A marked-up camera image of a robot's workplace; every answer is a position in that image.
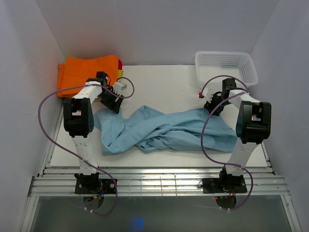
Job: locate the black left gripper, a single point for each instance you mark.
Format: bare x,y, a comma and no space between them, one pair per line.
113,105

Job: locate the folded orange trousers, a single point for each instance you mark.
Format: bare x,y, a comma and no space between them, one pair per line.
77,70

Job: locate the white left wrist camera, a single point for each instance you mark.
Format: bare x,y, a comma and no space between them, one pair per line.
119,87

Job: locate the light blue trousers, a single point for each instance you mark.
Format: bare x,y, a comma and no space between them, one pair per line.
151,130

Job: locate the folded red trousers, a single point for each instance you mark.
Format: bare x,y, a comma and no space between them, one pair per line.
120,65

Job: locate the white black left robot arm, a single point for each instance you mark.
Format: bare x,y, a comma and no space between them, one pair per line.
79,123

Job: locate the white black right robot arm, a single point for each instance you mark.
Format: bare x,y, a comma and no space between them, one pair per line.
253,126

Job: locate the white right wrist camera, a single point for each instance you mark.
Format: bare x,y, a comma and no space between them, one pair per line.
207,94

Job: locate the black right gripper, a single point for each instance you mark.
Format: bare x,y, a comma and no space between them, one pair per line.
209,107

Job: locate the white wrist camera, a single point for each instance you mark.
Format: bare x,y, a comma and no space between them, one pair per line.
119,87
207,94

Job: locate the white perforated plastic basket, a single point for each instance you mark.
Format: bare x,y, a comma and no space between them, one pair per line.
239,65

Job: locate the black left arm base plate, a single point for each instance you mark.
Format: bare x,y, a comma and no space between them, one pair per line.
108,187

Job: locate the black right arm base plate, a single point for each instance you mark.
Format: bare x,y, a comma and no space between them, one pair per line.
215,185

